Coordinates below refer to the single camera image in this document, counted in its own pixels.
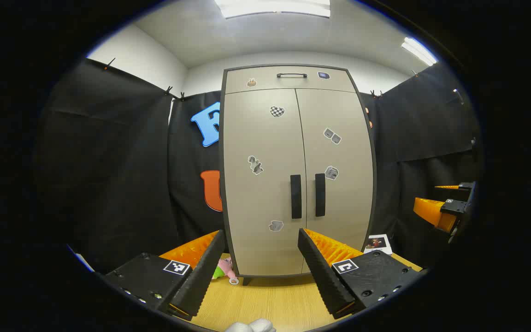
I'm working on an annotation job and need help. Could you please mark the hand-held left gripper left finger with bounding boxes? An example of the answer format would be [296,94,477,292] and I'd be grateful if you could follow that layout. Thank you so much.
[102,229,226,322]

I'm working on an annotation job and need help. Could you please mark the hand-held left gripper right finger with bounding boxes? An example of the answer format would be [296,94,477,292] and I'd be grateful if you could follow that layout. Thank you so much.
[297,227,425,320]

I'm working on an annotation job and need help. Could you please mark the grey double-door shoe cabinet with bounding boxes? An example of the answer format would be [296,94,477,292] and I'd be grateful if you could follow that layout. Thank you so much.
[219,64,377,286]

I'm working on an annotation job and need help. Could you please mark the grey cabinet door box stickers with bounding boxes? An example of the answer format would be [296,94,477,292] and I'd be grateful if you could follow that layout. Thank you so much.
[295,88,375,275]

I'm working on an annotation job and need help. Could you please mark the black door handle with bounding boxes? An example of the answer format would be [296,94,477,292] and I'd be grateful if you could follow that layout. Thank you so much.
[315,173,326,218]
[290,174,302,219]

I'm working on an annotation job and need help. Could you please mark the grey cabinet door checkered sticker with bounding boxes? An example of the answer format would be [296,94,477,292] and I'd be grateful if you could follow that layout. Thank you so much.
[223,89,307,277]

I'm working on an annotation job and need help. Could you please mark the grey cabinet drawer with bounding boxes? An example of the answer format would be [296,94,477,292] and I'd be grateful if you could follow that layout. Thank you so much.
[225,66,356,94]

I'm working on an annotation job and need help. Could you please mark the pink green plush toy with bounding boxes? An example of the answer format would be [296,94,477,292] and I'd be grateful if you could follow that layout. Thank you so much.
[212,257,239,285]

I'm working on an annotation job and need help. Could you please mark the small photo card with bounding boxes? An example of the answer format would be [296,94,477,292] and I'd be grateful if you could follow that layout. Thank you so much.
[364,234,393,255]

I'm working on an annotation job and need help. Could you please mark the black backdrop cloth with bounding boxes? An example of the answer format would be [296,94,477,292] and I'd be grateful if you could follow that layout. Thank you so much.
[35,58,483,277]

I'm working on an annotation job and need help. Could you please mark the long ceiling light strip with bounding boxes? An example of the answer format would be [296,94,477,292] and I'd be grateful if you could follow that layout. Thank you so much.
[401,37,437,66]

